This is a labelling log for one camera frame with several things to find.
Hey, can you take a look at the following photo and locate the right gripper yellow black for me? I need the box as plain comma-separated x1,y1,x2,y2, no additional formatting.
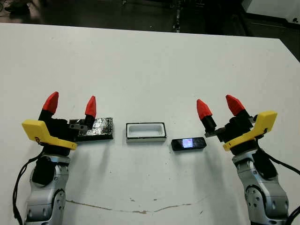
196,94,278,156

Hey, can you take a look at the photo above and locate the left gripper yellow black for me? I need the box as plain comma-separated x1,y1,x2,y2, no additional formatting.
22,91,98,157

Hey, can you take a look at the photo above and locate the glossy black box lid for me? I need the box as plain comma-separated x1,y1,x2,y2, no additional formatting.
69,116,114,143

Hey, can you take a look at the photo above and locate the small black camera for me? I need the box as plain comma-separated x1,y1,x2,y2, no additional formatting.
171,137,207,154

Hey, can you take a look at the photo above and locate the white camera box base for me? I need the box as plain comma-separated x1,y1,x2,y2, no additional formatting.
125,121,167,144

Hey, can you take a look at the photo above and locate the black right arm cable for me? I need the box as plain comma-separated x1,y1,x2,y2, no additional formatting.
256,140,300,225

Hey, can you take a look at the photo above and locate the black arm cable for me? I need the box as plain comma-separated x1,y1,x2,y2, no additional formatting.
12,152,45,225
256,140,300,225

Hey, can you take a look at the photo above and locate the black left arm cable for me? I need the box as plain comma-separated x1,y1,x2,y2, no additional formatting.
12,152,45,225

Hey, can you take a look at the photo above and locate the dark metal stand post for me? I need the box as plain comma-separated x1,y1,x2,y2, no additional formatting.
172,0,183,33

